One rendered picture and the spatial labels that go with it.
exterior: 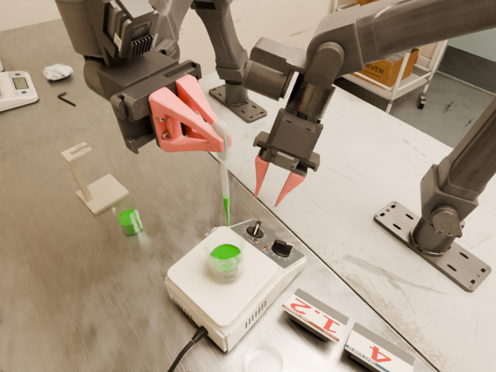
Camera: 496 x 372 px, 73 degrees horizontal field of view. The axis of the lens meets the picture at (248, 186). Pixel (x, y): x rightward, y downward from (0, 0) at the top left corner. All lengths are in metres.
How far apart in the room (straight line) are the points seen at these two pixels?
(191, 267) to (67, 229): 0.31
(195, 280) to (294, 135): 0.24
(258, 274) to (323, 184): 0.32
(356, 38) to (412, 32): 0.06
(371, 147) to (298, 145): 0.48
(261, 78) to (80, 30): 0.23
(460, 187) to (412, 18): 0.25
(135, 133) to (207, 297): 0.24
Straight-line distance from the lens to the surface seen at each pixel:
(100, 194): 0.76
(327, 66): 0.43
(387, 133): 0.93
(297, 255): 0.57
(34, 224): 0.77
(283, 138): 0.41
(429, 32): 0.45
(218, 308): 0.47
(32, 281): 0.69
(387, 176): 0.80
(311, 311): 0.55
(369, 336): 0.57
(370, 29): 0.43
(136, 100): 0.33
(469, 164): 0.55
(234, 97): 0.93
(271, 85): 0.48
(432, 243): 0.66
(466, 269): 0.69
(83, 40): 0.40
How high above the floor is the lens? 1.41
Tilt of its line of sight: 46 degrees down
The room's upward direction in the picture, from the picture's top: straight up
